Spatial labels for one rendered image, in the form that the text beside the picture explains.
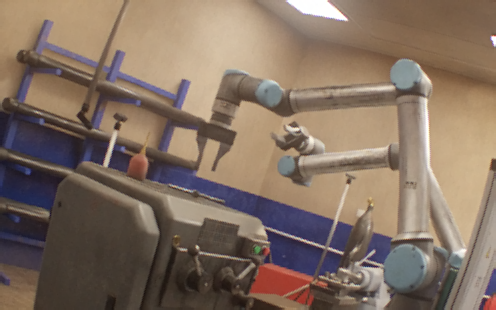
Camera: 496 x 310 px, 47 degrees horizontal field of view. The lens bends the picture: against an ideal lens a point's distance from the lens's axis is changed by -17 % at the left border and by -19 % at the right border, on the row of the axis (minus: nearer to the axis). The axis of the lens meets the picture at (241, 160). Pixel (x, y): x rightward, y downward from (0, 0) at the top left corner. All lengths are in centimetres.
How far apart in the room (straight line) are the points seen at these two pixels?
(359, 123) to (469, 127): 153
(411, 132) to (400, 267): 42
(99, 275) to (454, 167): 560
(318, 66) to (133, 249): 645
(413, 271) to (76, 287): 107
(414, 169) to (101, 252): 98
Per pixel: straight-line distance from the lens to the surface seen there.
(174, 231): 199
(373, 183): 749
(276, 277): 602
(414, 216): 194
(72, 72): 523
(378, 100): 224
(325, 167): 286
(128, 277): 193
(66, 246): 215
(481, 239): 215
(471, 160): 713
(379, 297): 412
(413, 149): 198
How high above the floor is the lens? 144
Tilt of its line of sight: 2 degrees up
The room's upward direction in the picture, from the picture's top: 18 degrees clockwise
